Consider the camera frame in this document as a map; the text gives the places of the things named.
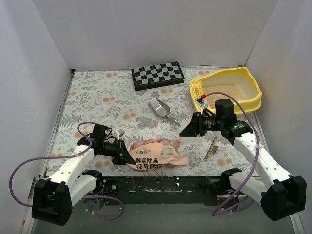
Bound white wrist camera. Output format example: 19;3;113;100
111;129;125;140
195;94;209;113

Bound yellow and white litter box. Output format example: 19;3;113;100
189;67;262;113

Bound silver metal scoop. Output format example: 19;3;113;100
149;98;180;126

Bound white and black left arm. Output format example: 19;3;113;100
32;124;136;226

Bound small brown wooden ruler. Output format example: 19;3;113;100
204;136;218;160

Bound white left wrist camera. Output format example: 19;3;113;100
111;129;125;140

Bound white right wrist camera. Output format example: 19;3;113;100
195;94;209;113

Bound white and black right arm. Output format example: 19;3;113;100
179;99;307;221

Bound floral patterned table mat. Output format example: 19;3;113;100
50;68;265;176

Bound pink cat litter bag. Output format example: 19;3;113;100
128;138;188;171

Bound black and silver chessboard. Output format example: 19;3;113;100
131;61;185;91

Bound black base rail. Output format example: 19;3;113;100
83;170;233;206

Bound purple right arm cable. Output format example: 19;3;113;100
197;91;260;216

